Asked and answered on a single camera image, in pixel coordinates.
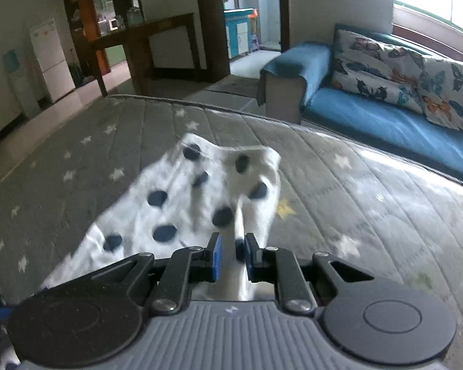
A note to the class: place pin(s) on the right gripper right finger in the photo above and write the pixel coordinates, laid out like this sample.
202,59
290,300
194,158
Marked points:
280,268

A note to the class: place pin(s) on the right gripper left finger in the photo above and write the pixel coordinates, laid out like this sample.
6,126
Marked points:
176,276

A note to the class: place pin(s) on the white polka dot garment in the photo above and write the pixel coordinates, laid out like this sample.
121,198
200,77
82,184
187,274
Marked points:
195,189

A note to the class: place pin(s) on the grey star quilted mat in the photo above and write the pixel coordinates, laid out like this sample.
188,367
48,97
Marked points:
128,175

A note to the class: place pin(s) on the blue sofa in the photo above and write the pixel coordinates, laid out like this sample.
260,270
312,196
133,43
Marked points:
297,86

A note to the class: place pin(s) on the butterfly pillow left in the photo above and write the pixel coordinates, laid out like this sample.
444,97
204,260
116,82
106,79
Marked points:
377,70

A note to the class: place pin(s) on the butterfly pillow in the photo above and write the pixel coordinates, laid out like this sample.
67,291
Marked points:
377,70
440,87

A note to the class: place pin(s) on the dark wooden table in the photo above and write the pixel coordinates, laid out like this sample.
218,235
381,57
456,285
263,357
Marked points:
135,42

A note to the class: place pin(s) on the blue white cabinet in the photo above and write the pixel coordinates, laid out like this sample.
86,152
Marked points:
241,31

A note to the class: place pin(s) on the butterfly pillow right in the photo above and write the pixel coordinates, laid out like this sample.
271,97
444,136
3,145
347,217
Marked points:
440,87

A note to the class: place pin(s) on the white refrigerator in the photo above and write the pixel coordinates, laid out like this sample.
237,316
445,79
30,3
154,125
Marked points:
51,59

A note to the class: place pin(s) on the water dispenser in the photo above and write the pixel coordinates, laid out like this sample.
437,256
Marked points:
20,84

